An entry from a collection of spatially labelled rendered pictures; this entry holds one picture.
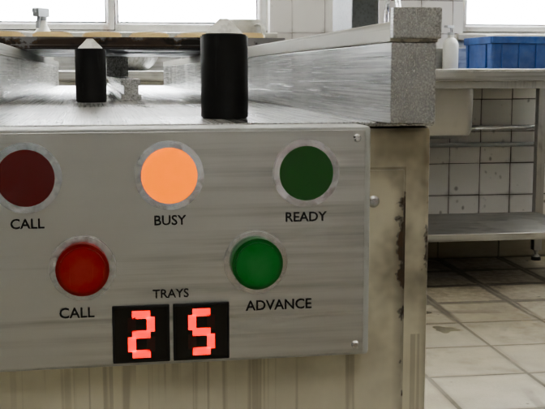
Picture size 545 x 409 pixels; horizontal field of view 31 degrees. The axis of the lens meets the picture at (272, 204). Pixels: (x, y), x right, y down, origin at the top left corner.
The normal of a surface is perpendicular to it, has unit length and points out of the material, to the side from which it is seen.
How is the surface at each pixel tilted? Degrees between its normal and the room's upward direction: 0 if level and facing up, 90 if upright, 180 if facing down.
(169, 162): 90
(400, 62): 90
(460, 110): 91
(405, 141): 90
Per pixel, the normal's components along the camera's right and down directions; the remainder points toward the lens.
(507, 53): 0.19, 0.15
